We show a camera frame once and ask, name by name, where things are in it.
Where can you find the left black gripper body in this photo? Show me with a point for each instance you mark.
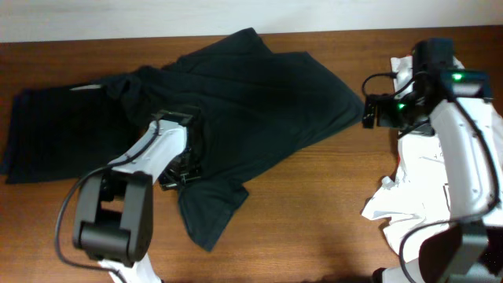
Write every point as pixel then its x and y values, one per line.
pixel 183 169

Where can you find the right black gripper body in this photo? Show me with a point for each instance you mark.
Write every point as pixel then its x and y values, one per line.
pixel 401 114

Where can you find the dark green t-shirt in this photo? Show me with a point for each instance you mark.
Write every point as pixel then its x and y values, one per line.
pixel 258 108

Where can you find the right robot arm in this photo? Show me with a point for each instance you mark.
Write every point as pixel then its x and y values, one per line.
pixel 466 247

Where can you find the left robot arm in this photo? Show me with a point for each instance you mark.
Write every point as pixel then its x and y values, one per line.
pixel 114 214

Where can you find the white t-shirt pile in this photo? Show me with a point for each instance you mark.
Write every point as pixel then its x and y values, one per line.
pixel 420 193

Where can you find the folded black garment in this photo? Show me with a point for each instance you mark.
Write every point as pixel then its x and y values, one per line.
pixel 64 132

